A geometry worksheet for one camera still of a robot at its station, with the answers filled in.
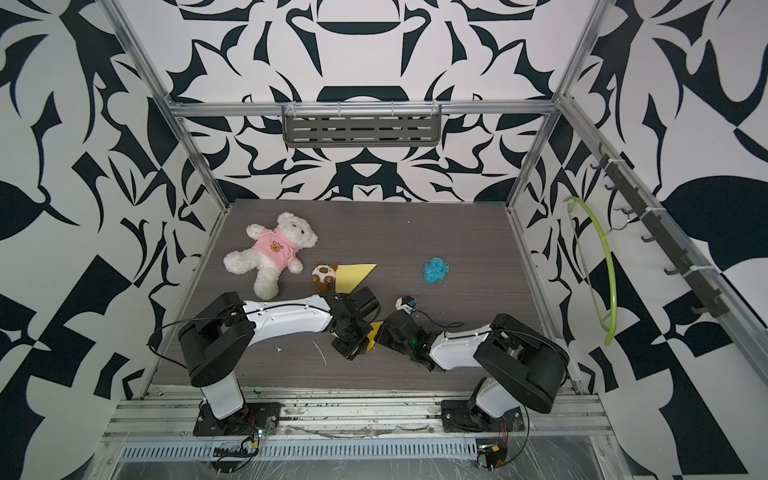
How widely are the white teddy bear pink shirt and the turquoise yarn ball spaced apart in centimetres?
42

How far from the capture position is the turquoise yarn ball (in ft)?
3.27

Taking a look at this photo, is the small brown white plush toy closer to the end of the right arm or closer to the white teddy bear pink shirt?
the white teddy bear pink shirt

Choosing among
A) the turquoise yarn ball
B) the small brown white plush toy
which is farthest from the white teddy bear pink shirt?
the turquoise yarn ball

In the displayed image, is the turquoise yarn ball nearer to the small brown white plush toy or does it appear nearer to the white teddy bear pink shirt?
the small brown white plush toy

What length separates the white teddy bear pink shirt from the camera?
2.98 feet
